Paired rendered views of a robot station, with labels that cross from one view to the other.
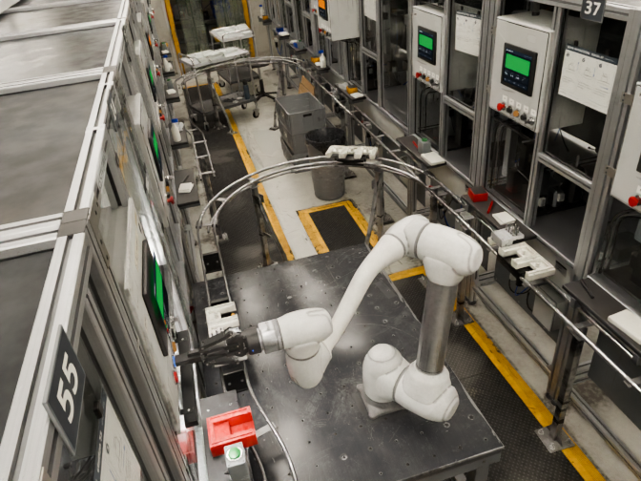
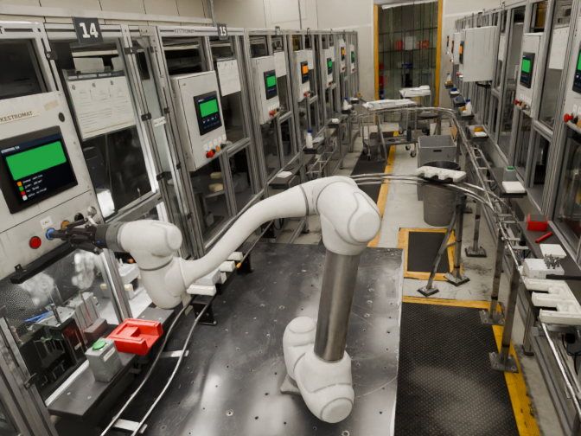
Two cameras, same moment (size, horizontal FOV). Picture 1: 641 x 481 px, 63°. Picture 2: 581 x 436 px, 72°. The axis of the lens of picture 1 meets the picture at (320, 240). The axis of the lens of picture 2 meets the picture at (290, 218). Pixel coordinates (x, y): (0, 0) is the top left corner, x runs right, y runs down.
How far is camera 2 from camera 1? 109 cm
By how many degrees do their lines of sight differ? 29
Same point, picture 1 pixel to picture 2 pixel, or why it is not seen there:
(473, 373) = (485, 424)
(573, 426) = not seen: outside the picture
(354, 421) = (265, 387)
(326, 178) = (433, 205)
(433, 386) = (317, 374)
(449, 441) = not seen: outside the picture
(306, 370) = (147, 283)
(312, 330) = (144, 238)
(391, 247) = (290, 196)
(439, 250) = (328, 206)
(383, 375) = (291, 347)
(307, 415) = (234, 364)
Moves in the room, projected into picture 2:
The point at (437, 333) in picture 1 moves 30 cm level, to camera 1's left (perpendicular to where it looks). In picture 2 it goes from (327, 310) to (245, 291)
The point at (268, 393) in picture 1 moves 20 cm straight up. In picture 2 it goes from (223, 334) to (216, 298)
